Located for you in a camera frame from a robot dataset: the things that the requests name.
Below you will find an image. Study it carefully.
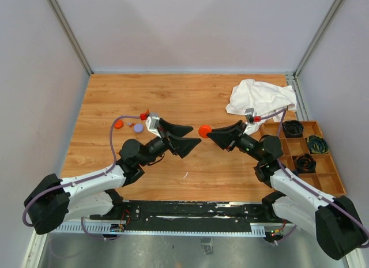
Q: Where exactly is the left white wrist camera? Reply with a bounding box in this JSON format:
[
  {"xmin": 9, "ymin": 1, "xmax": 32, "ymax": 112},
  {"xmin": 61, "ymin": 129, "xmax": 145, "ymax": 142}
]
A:
[{"xmin": 145, "ymin": 112, "xmax": 160, "ymax": 137}]

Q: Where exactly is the black coiled cable middle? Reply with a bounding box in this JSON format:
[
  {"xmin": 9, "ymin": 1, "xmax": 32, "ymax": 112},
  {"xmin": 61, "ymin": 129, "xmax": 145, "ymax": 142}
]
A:
[{"xmin": 292, "ymin": 153, "xmax": 317, "ymax": 174}]

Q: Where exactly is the black coiled cable top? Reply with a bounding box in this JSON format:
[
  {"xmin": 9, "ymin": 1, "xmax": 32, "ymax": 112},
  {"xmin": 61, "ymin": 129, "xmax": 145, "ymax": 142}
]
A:
[{"xmin": 281, "ymin": 120, "xmax": 305, "ymax": 137}]

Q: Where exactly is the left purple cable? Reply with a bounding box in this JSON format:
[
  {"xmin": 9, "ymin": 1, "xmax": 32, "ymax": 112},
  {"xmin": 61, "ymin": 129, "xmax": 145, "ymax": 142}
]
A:
[{"xmin": 22, "ymin": 114, "xmax": 146, "ymax": 256}]

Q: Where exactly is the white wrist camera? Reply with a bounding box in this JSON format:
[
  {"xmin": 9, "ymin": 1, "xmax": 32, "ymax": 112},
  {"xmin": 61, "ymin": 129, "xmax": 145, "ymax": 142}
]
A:
[
  {"xmin": 145, "ymin": 112, "xmax": 160, "ymax": 137},
  {"xmin": 244, "ymin": 108, "xmax": 256, "ymax": 124}
]

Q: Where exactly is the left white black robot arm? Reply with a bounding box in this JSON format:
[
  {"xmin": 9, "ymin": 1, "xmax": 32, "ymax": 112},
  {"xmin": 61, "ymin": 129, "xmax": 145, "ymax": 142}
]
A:
[{"xmin": 22, "ymin": 114, "xmax": 201, "ymax": 235}]

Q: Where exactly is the white crumpled cloth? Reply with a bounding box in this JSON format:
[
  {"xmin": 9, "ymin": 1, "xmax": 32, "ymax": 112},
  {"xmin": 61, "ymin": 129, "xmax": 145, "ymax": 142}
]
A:
[{"xmin": 225, "ymin": 79, "xmax": 297, "ymax": 122}]

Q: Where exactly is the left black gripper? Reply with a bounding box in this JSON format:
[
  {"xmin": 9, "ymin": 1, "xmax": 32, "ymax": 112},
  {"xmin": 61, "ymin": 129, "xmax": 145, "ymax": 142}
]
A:
[{"xmin": 139, "ymin": 118, "xmax": 201, "ymax": 167}]

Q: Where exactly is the blue yellow coiled cable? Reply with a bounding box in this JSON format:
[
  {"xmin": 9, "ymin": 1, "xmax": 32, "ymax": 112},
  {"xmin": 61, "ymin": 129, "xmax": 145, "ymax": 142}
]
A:
[{"xmin": 305, "ymin": 134, "xmax": 330, "ymax": 155}]

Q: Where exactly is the black coiled cable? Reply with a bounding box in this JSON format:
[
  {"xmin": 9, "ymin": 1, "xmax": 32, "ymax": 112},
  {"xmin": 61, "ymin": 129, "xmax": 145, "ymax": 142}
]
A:
[
  {"xmin": 292, "ymin": 153, "xmax": 317, "ymax": 174},
  {"xmin": 281, "ymin": 120, "xmax": 305, "ymax": 137}
]

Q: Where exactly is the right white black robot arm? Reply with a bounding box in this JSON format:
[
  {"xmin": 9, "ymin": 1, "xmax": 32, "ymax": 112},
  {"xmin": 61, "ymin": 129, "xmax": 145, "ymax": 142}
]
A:
[{"xmin": 207, "ymin": 121, "xmax": 368, "ymax": 260}]

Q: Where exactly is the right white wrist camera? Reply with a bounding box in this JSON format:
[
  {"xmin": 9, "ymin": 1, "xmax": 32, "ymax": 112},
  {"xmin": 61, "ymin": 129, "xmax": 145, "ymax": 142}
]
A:
[{"xmin": 244, "ymin": 108, "xmax": 256, "ymax": 124}]

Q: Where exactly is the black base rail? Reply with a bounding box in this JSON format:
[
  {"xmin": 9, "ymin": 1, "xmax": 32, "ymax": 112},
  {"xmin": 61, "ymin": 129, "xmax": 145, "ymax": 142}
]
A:
[{"xmin": 88, "ymin": 200, "xmax": 283, "ymax": 232}]

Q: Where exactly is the wooden compartment tray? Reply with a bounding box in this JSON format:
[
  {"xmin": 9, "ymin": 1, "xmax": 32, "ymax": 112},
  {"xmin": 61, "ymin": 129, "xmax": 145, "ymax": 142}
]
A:
[{"xmin": 259, "ymin": 121, "xmax": 347, "ymax": 197}]

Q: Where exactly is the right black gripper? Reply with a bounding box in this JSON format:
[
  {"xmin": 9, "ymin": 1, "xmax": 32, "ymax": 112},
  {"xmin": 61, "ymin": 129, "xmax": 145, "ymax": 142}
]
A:
[{"xmin": 207, "ymin": 120, "xmax": 265, "ymax": 163}]

